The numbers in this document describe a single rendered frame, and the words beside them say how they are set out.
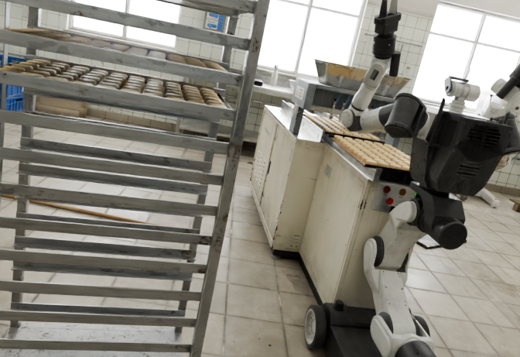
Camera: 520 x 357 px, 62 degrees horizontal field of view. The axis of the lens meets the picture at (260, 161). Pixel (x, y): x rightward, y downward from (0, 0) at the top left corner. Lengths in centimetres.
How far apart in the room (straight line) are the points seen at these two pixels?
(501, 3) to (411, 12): 117
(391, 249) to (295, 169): 90
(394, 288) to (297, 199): 95
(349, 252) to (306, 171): 72
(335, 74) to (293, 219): 95
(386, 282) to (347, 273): 24
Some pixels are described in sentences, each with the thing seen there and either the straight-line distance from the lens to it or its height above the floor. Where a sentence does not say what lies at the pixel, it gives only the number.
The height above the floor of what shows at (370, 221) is 64.
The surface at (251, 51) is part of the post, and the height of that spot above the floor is 131.
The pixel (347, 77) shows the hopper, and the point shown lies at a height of 125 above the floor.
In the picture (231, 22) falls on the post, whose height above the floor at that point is 138.
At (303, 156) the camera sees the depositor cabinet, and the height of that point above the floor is 74.
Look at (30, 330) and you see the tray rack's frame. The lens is 193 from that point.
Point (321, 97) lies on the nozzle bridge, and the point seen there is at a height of 110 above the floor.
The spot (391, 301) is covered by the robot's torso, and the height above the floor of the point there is 38.
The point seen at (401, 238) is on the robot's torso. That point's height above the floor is 65.
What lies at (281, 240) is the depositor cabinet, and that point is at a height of 16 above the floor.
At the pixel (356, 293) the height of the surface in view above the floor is 24.
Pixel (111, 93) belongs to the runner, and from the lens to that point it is 111.
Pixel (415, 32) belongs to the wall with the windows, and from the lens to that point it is 623.
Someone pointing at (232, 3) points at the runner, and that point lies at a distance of 110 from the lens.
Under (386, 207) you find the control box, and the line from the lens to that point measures 212.
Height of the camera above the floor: 132
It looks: 15 degrees down
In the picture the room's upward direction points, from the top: 12 degrees clockwise
